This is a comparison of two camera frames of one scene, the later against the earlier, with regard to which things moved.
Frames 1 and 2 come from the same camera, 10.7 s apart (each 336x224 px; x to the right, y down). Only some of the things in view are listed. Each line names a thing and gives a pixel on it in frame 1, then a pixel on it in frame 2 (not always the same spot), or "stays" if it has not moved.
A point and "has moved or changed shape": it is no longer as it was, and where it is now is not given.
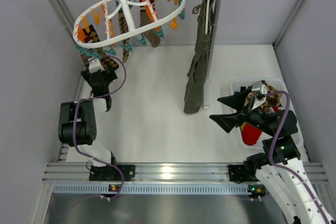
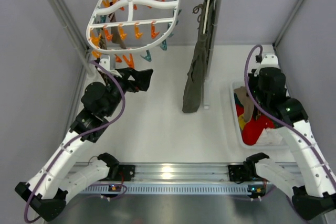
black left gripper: x=98 y=76 -> x=130 y=79
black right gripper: x=248 y=110 -> x=258 y=106
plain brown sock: x=85 y=58 has moved or changed shape
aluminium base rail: x=164 y=172 stays
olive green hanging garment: x=194 y=96 stays
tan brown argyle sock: x=124 y=30 -> x=103 y=39
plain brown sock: x=152 y=38 -> x=116 y=38
